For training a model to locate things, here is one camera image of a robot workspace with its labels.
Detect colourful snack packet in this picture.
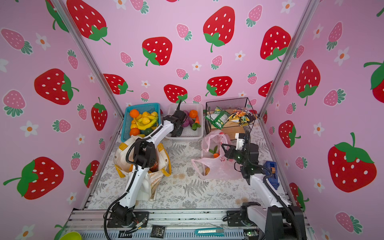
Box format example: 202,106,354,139
228,108,257,126

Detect black wire mesh basket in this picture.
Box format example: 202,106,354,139
205,97,259,141

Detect white plastic vegetable basket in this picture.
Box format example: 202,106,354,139
165,103,204,141

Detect green bowl at front edge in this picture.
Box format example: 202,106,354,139
59,232,83,240

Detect pink plastic grocery bag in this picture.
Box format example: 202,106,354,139
192,130,242,181

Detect large orange toy fruit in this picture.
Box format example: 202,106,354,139
130,128,141,136

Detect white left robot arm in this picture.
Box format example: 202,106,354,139
104,108,187,230

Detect dark green round toy fruit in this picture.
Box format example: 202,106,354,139
144,128,154,136

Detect yellow toy lemon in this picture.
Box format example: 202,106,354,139
140,117,151,125

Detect green snack packet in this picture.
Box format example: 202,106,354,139
205,106,230,130

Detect blue object at right edge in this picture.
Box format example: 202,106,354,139
264,161,280,190

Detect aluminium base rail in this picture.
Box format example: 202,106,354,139
61,209,259,240

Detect orange toy pumpkin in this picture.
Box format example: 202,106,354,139
189,110,198,119

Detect teal plastic fruit basket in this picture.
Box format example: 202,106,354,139
121,103,161,142

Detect orange toy tangerine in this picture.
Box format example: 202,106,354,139
129,109,140,119

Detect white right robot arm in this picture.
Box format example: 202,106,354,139
222,131,307,240

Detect white canvas tote bag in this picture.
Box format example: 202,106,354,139
114,135,172,201

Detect long yellow toy banana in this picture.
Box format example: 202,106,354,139
136,115,158,131

